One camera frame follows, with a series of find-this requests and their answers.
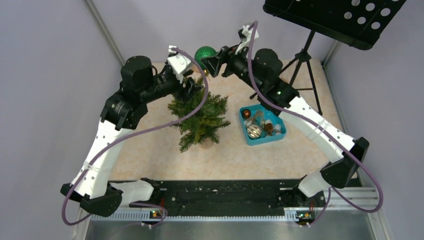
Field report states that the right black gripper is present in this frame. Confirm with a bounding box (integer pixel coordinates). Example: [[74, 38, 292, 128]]
[[201, 41, 264, 94]]

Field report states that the green glitter ball ornament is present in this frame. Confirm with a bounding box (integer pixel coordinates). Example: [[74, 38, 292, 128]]
[[194, 45, 217, 71]]

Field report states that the small green christmas tree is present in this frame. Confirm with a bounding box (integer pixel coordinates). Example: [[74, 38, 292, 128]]
[[167, 76, 231, 153]]

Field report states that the teal plastic tray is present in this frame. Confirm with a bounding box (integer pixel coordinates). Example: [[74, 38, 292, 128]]
[[238, 104, 287, 146]]

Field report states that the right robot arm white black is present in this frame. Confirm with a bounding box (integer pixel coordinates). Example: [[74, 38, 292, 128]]
[[200, 46, 370, 206]]

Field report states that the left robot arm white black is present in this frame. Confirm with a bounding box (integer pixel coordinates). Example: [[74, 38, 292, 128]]
[[60, 53, 200, 217]]

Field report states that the copper shiny ball ornament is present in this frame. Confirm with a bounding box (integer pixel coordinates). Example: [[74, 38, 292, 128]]
[[242, 109, 252, 119]]

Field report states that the silver striped ball ornament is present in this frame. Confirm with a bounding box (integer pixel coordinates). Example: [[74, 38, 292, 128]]
[[246, 124, 263, 140]]

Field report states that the pine cone ornament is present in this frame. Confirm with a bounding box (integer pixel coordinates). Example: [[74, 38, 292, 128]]
[[263, 122, 274, 136]]

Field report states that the black music stand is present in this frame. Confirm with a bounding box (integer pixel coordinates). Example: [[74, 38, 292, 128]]
[[253, 0, 405, 114]]

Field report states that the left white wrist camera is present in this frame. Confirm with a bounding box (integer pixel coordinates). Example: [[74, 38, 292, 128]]
[[167, 45, 193, 84]]

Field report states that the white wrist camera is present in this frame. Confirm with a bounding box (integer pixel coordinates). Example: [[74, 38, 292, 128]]
[[167, 45, 193, 84], [235, 22, 259, 55]]

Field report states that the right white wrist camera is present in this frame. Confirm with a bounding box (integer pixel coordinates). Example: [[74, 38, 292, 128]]
[[235, 22, 259, 55]]

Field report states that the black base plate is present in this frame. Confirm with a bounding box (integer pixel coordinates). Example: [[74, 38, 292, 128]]
[[114, 179, 327, 218]]

